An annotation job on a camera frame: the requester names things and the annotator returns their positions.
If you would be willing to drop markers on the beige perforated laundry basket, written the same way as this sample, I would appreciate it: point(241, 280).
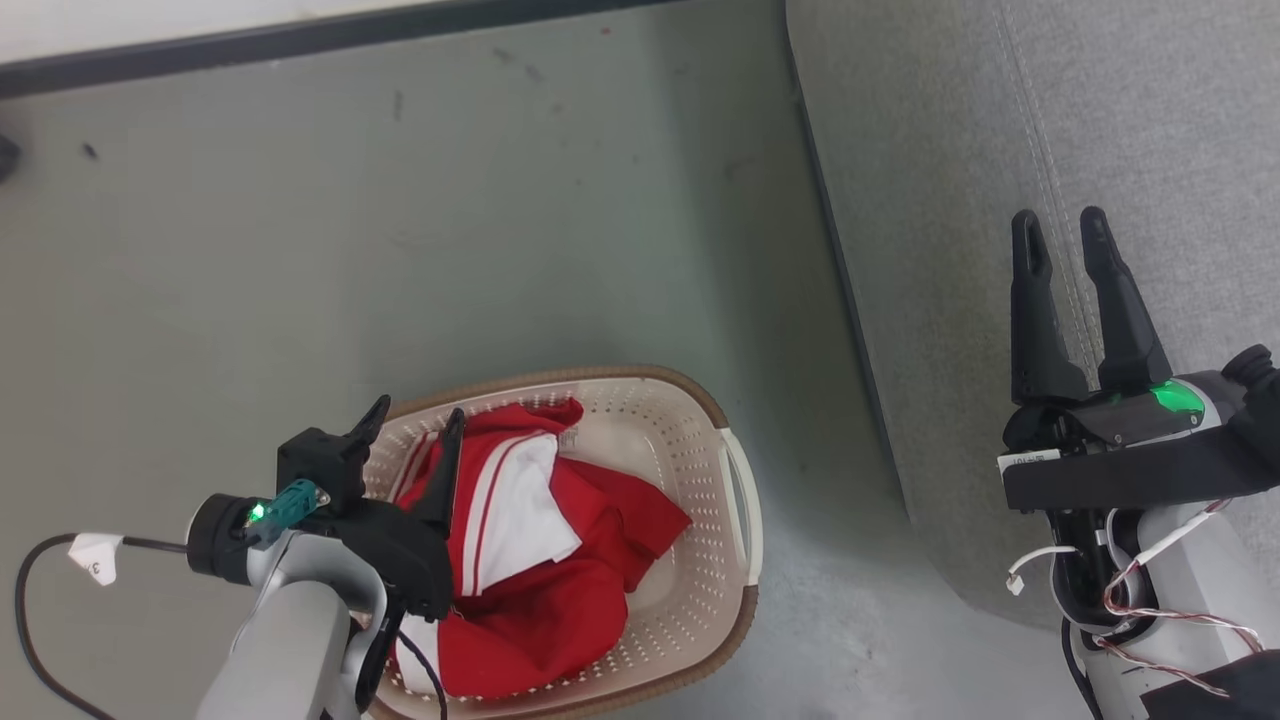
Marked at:
point(680, 440)

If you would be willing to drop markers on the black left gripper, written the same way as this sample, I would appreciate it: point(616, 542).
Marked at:
point(405, 555)

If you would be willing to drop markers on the plain red garment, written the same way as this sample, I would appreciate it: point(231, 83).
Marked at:
point(540, 640)

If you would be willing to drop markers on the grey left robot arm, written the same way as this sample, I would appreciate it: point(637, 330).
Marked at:
point(290, 640)

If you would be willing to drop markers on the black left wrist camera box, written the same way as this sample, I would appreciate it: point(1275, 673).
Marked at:
point(318, 462)

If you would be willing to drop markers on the red white striped jacket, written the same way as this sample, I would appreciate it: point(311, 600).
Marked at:
point(520, 500)

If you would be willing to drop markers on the dark baseboard strip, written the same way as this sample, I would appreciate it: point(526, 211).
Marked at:
point(300, 40)

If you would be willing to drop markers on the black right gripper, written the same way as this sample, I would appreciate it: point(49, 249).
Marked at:
point(1130, 460)

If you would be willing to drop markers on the grey fabric sofa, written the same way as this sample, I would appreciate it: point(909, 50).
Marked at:
point(1000, 150)

